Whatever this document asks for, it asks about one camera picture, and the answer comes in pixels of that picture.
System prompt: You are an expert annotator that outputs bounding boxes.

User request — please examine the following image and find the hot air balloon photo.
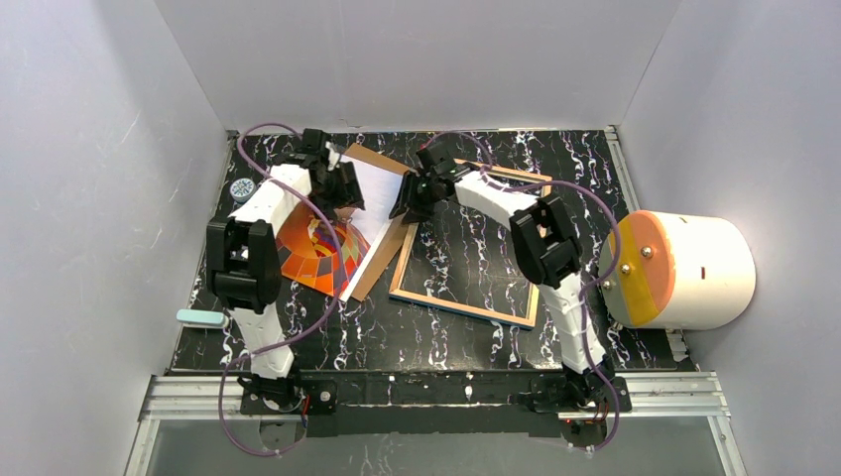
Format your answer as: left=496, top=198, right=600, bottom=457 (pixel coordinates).
left=274, top=157, right=417, bottom=302

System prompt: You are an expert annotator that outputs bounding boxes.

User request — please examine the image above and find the white cylinder with orange face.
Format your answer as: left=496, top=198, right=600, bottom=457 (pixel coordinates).
left=598, top=210, right=757, bottom=330

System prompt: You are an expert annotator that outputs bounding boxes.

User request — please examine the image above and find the aluminium rail base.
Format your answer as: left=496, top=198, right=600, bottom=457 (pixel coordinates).
left=126, top=371, right=746, bottom=475

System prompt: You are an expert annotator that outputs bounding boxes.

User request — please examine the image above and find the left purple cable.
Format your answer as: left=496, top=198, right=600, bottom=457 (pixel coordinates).
left=217, top=122, right=349, bottom=458

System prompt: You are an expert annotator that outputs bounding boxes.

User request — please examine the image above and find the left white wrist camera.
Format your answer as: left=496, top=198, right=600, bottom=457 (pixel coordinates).
left=327, top=146, right=342, bottom=172

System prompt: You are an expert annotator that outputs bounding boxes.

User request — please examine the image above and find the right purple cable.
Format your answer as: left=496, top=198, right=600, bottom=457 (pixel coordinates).
left=420, top=131, right=624, bottom=454

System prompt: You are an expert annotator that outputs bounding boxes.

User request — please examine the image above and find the brown cardboard backing board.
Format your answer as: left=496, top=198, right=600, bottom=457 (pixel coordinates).
left=341, top=144, right=410, bottom=301

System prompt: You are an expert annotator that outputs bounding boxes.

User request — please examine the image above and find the small blue lidded jar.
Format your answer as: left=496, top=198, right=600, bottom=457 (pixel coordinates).
left=228, top=178, right=257, bottom=204

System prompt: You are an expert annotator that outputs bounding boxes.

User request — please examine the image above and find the purple cable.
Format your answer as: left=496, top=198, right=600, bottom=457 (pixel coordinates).
left=420, top=131, right=624, bottom=454
left=217, top=122, right=349, bottom=458

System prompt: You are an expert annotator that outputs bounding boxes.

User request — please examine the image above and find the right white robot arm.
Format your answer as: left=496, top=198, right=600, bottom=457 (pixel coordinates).
left=390, top=145, right=622, bottom=417

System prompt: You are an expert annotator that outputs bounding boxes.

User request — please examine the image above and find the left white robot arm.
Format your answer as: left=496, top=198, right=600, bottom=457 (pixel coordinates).
left=205, top=129, right=364, bottom=412

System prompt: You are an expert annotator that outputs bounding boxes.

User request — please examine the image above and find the blue wooden picture frame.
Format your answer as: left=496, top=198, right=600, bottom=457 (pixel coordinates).
left=389, top=159, right=561, bottom=328

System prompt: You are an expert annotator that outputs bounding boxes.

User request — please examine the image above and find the light blue eraser block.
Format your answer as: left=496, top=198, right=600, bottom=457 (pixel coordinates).
left=176, top=308, right=229, bottom=329

